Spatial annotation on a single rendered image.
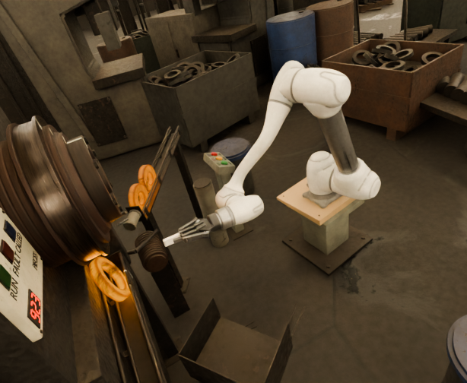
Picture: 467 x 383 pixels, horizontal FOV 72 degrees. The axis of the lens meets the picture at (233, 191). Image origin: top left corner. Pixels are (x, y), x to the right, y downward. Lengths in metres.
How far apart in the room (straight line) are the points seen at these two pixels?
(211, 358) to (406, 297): 1.18
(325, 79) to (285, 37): 2.96
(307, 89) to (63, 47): 2.82
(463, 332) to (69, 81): 3.58
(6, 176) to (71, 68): 2.83
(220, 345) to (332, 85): 0.96
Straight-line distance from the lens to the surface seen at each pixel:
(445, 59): 3.31
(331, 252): 2.12
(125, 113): 3.81
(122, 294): 1.24
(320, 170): 1.76
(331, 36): 4.53
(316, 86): 1.27
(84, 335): 1.02
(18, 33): 3.76
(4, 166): 1.00
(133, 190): 1.67
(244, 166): 1.46
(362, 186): 1.67
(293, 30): 4.19
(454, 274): 2.15
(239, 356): 1.13
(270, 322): 1.88
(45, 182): 0.92
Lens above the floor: 1.59
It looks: 35 degrees down
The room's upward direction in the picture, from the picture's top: 14 degrees counter-clockwise
